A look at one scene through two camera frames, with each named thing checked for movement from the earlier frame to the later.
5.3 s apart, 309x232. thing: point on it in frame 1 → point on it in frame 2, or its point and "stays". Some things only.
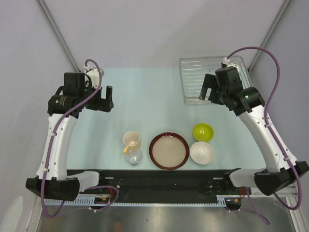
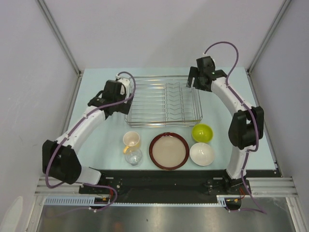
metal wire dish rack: x=193 y=70 → x=160 y=101
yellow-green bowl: x=203 y=132 stays
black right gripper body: x=217 y=94 → x=197 y=83
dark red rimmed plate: x=169 y=151 stays
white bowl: x=202 y=152 stays
